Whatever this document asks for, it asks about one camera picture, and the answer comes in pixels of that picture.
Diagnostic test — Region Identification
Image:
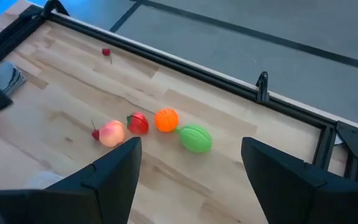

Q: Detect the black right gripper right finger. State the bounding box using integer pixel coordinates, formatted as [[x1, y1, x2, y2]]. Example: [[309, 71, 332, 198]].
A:
[[241, 136, 328, 224]]

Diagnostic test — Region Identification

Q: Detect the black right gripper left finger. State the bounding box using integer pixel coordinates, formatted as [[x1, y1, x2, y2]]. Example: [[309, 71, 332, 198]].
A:
[[47, 136, 143, 224]]

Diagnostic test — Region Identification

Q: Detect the pale orange toy peach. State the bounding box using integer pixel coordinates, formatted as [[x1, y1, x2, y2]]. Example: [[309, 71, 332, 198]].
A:
[[98, 119, 126, 148]]

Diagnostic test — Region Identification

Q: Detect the red toy cherry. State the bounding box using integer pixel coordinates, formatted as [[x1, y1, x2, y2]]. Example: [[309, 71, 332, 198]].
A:
[[91, 119, 101, 141], [101, 48, 114, 65]]

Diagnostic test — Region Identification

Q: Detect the red toy fruit green top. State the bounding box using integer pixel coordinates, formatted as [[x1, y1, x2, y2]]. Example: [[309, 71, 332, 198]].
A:
[[126, 111, 150, 136]]

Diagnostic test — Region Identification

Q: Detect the orange toy orange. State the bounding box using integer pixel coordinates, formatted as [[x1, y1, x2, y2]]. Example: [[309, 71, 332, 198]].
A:
[[154, 107, 180, 134]]

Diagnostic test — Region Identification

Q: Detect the folded grey cloth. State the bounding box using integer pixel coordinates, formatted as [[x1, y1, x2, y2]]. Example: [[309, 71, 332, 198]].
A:
[[0, 61, 27, 96]]

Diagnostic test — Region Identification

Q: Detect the black corner bracket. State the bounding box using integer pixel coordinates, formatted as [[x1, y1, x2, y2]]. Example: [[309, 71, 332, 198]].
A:
[[336, 121, 358, 162]]

